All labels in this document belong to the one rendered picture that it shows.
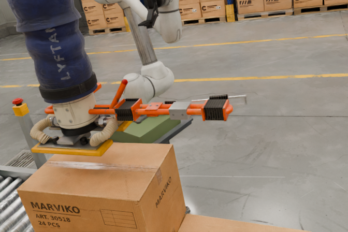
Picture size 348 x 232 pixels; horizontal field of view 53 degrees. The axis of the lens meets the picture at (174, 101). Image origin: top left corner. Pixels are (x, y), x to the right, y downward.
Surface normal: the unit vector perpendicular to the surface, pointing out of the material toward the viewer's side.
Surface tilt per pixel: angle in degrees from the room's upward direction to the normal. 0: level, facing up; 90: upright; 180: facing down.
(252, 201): 0
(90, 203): 90
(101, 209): 90
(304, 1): 92
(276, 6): 90
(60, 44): 70
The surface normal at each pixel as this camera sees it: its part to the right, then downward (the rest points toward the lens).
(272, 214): -0.17, -0.90
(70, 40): 0.66, -0.22
